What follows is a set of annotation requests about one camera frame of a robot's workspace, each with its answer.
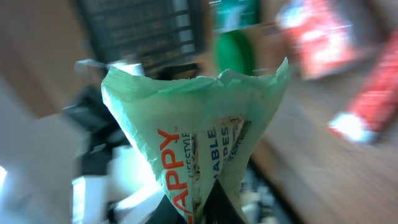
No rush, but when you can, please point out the green 3M gloves packet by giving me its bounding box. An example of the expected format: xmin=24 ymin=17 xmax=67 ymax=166
xmin=210 ymin=0 xmax=260 ymax=32

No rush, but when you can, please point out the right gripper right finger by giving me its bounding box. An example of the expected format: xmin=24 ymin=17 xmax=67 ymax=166
xmin=203 ymin=180 xmax=244 ymax=224

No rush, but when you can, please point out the red sachet stick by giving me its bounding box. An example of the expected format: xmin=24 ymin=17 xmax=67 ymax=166
xmin=328 ymin=31 xmax=397 ymax=145

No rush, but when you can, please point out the grey plastic mesh basket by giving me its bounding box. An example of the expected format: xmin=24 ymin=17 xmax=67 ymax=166
xmin=72 ymin=0 xmax=205 ymax=76

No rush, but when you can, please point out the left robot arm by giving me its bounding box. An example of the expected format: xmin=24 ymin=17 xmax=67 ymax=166
xmin=1 ymin=84 xmax=158 ymax=224

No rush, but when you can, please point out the teal wipes packet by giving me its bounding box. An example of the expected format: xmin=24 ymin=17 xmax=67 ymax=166
xmin=101 ymin=61 xmax=290 ymax=223

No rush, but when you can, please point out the green lid jar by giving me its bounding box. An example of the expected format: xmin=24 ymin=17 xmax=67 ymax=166
xmin=213 ymin=30 xmax=256 ymax=76

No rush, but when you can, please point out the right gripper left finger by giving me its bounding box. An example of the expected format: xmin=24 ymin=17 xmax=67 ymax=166
xmin=146 ymin=195 xmax=187 ymax=224

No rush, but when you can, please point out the red tissue packet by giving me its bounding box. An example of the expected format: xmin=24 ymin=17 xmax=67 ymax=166
xmin=275 ymin=0 xmax=359 ymax=80

